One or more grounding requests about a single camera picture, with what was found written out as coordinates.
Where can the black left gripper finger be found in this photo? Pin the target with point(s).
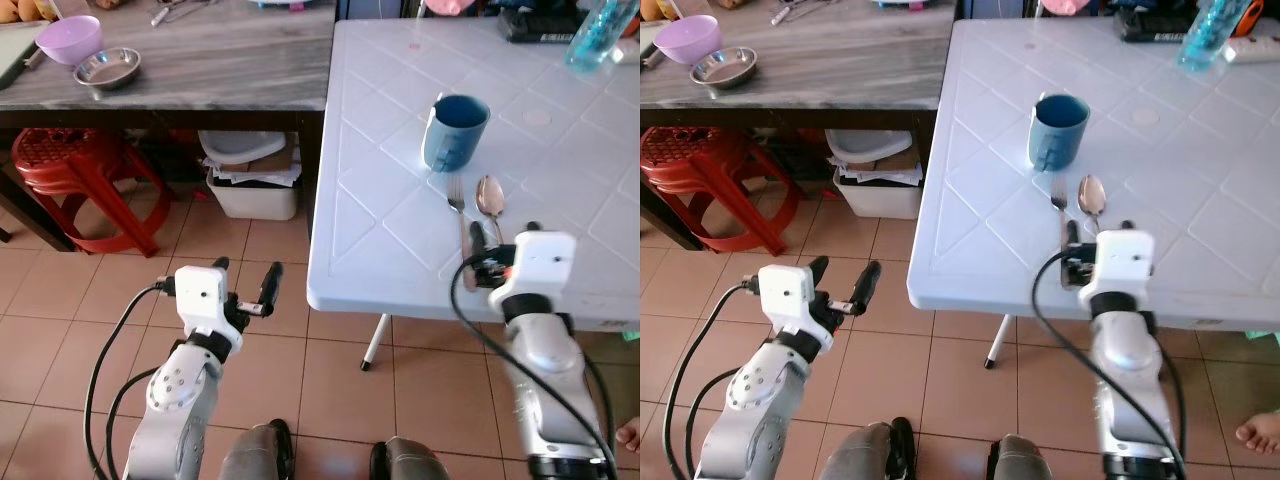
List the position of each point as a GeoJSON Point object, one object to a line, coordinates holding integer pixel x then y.
{"type": "Point", "coordinates": [270, 284]}
{"type": "Point", "coordinates": [866, 288]}
{"type": "Point", "coordinates": [818, 272]}
{"type": "Point", "coordinates": [221, 265]}

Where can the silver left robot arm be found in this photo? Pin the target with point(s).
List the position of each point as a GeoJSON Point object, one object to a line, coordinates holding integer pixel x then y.
{"type": "Point", "coordinates": [760, 395]}
{"type": "Point", "coordinates": [180, 395]}

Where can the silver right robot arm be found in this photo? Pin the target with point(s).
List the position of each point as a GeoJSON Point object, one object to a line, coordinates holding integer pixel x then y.
{"type": "Point", "coordinates": [545, 370]}
{"type": "Point", "coordinates": [1125, 370]}

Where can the steel fork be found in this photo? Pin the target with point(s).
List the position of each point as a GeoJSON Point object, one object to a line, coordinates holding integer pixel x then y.
{"type": "Point", "coordinates": [1060, 195]}
{"type": "Point", "coordinates": [457, 195]}

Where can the steel spoon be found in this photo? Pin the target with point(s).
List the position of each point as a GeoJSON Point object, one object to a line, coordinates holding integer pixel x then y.
{"type": "Point", "coordinates": [1092, 193]}
{"type": "Point", "coordinates": [490, 195]}

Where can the white storage bin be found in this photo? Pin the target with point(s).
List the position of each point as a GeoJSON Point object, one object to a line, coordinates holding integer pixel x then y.
{"type": "Point", "coordinates": [878, 200]}
{"type": "Point", "coordinates": [252, 200]}

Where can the white plastic table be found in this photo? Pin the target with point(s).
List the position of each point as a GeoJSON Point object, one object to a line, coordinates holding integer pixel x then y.
{"type": "Point", "coordinates": [1000, 240]}
{"type": "Point", "coordinates": [400, 240]}

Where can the stack of papers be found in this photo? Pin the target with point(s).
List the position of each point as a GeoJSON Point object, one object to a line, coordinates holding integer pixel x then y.
{"type": "Point", "coordinates": [255, 175]}
{"type": "Point", "coordinates": [880, 175]}

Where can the blue mug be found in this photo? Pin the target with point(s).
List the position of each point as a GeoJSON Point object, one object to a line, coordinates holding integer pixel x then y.
{"type": "Point", "coordinates": [1058, 135]}
{"type": "Point", "coordinates": [455, 135]}

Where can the white metal table leg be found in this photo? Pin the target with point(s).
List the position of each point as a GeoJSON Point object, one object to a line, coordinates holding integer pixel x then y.
{"type": "Point", "coordinates": [998, 342]}
{"type": "Point", "coordinates": [376, 342]}

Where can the white plastic basin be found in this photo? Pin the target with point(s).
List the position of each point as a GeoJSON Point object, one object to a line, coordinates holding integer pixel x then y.
{"type": "Point", "coordinates": [240, 145]}
{"type": "Point", "coordinates": [868, 145]}

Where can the red plastic stool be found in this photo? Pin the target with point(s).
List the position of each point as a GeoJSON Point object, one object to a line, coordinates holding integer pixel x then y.
{"type": "Point", "coordinates": [695, 165]}
{"type": "Point", "coordinates": [75, 165]}

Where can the grey marble top table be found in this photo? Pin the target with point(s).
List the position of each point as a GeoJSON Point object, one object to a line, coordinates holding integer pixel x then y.
{"type": "Point", "coordinates": [850, 70]}
{"type": "Point", "coordinates": [220, 70]}

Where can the clear blue water bottle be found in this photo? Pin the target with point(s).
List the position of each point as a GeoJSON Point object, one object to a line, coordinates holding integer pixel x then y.
{"type": "Point", "coordinates": [598, 38]}
{"type": "Point", "coordinates": [1210, 38]}

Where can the black box device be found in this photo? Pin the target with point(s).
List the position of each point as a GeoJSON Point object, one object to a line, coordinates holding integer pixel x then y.
{"type": "Point", "coordinates": [1150, 25]}
{"type": "Point", "coordinates": [535, 25]}

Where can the bare person foot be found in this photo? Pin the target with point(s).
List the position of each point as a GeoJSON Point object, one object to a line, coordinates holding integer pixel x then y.
{"type": "Point", "coordinates": [1260, 433]}
{"type": "Point", "coordinates": [630, 435]}

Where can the white power strip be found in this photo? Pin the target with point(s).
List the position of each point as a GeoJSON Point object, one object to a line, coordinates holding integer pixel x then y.
{"type": "Point", "coordinates": [1255, 50]}

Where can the steel bowl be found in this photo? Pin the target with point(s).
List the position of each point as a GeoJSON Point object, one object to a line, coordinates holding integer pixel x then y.
{"type": "Point", "coordinates": [107, 68]}
{"type": "Point", "coordinates": [723, 68]}

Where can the pink object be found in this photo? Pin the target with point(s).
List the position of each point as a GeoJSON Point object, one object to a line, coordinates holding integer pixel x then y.
{"type": "Point", "coordinates": [448, 6]}
{"type": "Point", "coordinates": [1066, 6]}

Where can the purple plastic bowl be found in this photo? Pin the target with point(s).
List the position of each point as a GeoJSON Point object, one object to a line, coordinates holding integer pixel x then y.
{"type": "Point", "coordinates": [68, 40]}
{"type": "Point", "coordinates": [688, 40]}

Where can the orange plush toy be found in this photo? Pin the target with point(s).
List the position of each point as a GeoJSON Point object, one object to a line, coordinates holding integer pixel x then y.
{"type": "Point", "coordinates": [35, 8]}
{"type": "Point", "coordinates": [655, 8]}

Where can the metal tools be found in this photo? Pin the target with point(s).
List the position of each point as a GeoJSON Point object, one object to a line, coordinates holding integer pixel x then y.
{"type": "Point", "coordinates": [800, 10]}
{"type": "Point", "coordinates": [180, 10]}

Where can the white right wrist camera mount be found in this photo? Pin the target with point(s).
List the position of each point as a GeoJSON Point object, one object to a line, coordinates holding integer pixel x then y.
{"type": "Point", "coordinates": [540, 262]}
{"type": "Point", "coordinates": [1122, 262]}

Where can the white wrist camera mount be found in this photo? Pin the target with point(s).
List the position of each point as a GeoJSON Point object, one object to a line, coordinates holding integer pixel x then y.
{"type": "Point", "coordinates": [203, 295]}
{"type": "Point", "coordinates": [1122, 262]}
{"type": "Point", "coordinates": [785, 295]}
{"type": "Point", "coordinates": [540, 262]}

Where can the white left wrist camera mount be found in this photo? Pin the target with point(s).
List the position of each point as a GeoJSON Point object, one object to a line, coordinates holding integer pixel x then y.
{"type": "Point", "coordinates": [785, 295]}
{"type": "Point", "coordinates": [203, 295]}

